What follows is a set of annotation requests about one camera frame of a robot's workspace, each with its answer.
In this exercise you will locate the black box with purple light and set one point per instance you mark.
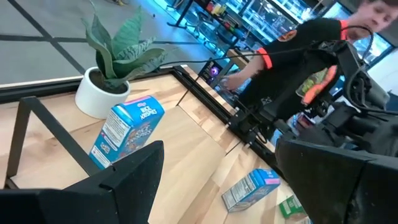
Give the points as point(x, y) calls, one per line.
point(214, 71)

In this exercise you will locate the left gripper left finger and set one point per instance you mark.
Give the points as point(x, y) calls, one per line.
point(130, 186)

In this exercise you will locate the Apple Jacks cereal box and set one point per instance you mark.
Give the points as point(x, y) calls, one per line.
point(317, 84)
point(290, 207)

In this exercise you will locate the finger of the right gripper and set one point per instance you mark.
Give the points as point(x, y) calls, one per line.
point(289, 96)

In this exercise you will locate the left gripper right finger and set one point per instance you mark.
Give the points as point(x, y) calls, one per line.
point(342, 193)

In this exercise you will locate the person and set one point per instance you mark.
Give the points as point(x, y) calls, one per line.
point(308, 31)

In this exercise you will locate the wooden shelf with black frame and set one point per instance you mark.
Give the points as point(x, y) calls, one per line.
point(186, 149)

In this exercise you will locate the snake plant in white pot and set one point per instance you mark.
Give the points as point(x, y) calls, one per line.
point(102, 99)

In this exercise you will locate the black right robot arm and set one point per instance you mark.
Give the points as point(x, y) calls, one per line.
point(367, 130)

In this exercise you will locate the black storage rack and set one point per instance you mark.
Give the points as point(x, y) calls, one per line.
point(224, 18)

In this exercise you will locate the Rice Krispies cereal box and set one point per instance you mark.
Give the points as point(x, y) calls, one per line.
point(124, 130)
point(248, 189)

